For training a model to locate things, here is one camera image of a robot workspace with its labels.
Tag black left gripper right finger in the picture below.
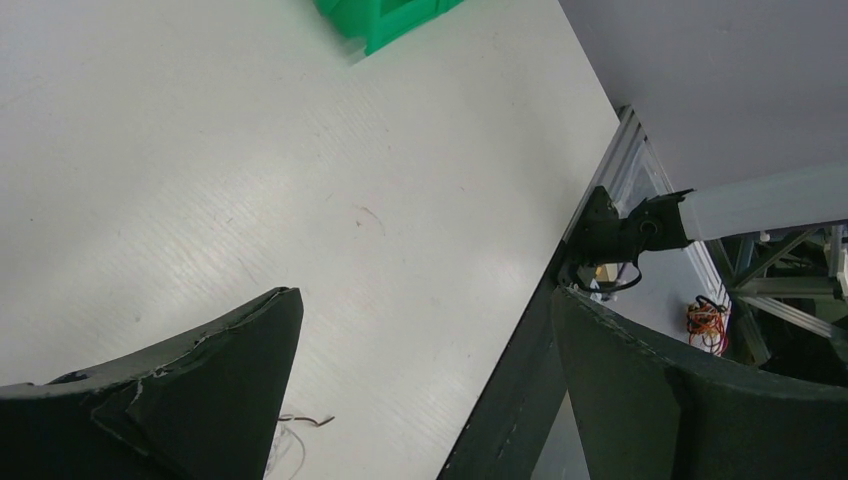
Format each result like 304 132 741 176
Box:
551 288 847 479

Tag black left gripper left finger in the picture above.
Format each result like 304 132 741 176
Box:
1 287 304 479

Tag multicolour wire bundle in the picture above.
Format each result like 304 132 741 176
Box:
264 410 336 480

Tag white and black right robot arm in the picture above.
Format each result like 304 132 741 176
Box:
558 163 847 292

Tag green plastic compartment bin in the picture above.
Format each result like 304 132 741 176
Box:
313 0 462 55

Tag small orange wire bundle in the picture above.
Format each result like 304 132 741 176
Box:
685 296 730 358

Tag aluminium frame rail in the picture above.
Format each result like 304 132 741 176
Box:
556 107 732 308

